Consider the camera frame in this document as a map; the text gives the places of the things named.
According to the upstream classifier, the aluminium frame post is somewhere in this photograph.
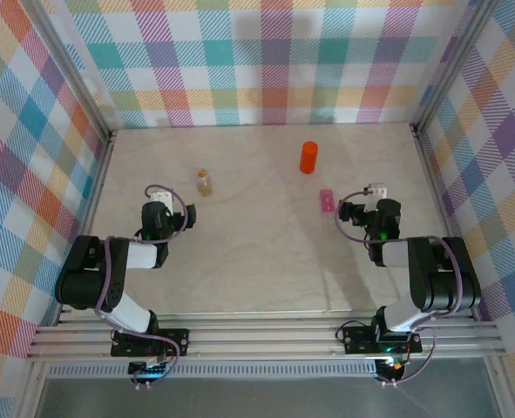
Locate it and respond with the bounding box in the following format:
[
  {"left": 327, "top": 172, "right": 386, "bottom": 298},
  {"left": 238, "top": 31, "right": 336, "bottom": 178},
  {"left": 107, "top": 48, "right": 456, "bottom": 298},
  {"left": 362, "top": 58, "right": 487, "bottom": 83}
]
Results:
[
  {"left": 411, "top": 0, "right": 502, "bottom": 131},
  {"left": 19, "top": 0, "right": 115, "bottom": 137}
]

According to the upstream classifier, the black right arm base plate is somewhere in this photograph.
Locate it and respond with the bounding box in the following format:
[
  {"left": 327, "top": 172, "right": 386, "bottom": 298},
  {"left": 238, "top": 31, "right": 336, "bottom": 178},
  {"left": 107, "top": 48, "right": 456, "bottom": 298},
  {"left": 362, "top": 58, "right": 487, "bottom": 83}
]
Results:
[{"left": 341, "top": 324, "right": 424, "bottom": 354}]

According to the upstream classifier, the pink plastic test tube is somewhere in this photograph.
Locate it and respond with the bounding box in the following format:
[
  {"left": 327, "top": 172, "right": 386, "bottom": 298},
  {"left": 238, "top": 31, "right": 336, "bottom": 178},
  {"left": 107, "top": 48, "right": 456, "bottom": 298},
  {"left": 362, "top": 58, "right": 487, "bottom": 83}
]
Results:
[{"left": 319, "top": 188, "right": 339, "bottom": 231}]

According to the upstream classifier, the orange pill bottle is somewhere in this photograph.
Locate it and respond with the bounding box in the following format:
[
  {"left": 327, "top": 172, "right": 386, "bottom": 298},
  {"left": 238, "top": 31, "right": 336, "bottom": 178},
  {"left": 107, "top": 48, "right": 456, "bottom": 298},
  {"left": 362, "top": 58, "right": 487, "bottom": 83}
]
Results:
[{"left": 299, "top": 150, "right": 318, "bottom": 174}]

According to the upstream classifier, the aluminium side rail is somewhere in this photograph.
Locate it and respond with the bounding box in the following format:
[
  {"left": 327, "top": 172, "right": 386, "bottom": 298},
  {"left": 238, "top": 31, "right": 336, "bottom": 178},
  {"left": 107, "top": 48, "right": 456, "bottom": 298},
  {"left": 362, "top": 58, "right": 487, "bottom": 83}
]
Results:
[
  {"left": 411, "top": 124, "right": 480, "bottom": 322},
  {"left": 55, "top": 128, "right": 118, "bottom": 327}
]

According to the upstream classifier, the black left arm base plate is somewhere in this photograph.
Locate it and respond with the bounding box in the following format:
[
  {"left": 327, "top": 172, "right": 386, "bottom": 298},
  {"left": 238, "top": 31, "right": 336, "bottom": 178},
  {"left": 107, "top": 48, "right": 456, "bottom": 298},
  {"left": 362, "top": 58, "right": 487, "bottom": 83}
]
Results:
[{"left": 111, "top": 327, "right": 191, "bottom": 359}]

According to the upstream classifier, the slotted grey cable duct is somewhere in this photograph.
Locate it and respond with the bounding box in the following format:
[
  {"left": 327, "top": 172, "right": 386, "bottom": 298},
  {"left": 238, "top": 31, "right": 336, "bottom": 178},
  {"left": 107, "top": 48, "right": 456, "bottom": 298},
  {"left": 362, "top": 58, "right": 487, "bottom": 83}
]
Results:
[{"left": 46, "top": 362, "right": 381, "bottom": 381}]

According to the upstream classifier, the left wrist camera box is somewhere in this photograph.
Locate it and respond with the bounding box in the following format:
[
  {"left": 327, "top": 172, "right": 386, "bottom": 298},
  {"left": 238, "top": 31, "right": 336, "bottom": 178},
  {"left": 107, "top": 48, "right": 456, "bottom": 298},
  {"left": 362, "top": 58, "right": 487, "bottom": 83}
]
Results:
[{"left": 149, "top": 190, "right": 174, "bottom": 215}]

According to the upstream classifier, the black controller board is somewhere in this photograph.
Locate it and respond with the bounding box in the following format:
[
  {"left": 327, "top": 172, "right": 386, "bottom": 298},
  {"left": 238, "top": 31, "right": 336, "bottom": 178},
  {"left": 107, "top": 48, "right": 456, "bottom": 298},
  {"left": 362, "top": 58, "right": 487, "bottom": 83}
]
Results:
[
  {"left": 127, "top": 360, "right": 172, "bottom": 384},
  {"left": 375, "top": 355, "right": 409, "bottom": 384}
]

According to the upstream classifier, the aluminium mounting rail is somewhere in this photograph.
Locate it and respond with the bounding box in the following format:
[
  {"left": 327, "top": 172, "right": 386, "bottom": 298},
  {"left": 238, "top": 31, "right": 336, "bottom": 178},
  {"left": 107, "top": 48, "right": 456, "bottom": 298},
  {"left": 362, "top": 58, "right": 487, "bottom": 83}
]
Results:
[{"left": 25, "top": 311, "right": 509, "bottom": 362}]

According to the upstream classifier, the clear glass vial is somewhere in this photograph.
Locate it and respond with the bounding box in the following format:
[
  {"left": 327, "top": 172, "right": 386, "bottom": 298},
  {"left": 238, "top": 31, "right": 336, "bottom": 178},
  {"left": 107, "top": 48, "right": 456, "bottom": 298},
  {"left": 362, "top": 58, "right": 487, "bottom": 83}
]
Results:
[{"left": 195, "top": 168, "right": 214, "bottom": 198}]

